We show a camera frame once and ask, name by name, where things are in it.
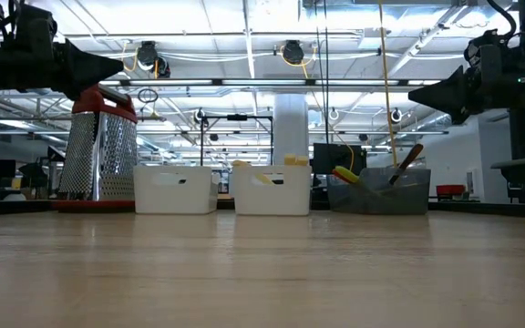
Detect black background monitor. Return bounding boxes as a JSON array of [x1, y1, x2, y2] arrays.
[[312, 142, 368, 175]]

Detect long ceiling light strip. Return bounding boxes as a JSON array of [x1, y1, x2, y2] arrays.
[[98, 77, 441, 87]]

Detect white building column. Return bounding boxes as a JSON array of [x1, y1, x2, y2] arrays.
[[273, 93, 310, 166]]

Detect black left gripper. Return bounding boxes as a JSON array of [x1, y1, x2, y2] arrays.
[[0, 39, 125, 101]]

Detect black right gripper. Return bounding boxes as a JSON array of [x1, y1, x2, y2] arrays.
[[407, 63, 525, 125]]

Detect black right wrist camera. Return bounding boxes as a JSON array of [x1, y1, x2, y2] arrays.
[[465, 29, 509, 68]]

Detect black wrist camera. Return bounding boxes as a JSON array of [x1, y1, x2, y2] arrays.
[[15, 5, 58, 46], [465, 29, 509, 68]]

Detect grey desk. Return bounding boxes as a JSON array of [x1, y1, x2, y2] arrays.
[[490, 153, 525, 204]]

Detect grey translucent plastic bin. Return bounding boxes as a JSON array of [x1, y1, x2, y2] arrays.
[[326, 167, 432, 216]]

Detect black background rig frame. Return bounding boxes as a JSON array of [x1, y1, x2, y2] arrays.
[[200, 113, 274, 166]]

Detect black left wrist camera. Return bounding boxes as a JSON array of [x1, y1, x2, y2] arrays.
[[15, 5, 58, 46]]

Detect black monitor stand post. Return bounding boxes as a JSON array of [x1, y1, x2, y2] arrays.
[[508, 108, 525, 159]]

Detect steel box grater red handle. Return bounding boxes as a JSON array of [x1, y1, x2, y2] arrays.
[[51, 84, 139, 213]]

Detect black ceiling cable reel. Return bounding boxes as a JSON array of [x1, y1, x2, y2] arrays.
[[283, 39, 305, 66], [136, 39, 160, 67], [155, 56, 171, 79]]

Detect red seat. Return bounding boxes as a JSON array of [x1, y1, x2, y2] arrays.
[[436, 183, 467, 198]]

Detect white plastic bin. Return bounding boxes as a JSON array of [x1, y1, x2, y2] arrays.
[[232, 164, 313, 216], [132, 164, 221, 215]]

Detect lime green silicone spoon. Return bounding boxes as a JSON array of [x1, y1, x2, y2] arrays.
[[333, 165, 362, 185]]

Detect dark wooden spoon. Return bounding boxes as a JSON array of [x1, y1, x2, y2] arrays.
[[387, 143, 426, 187]]

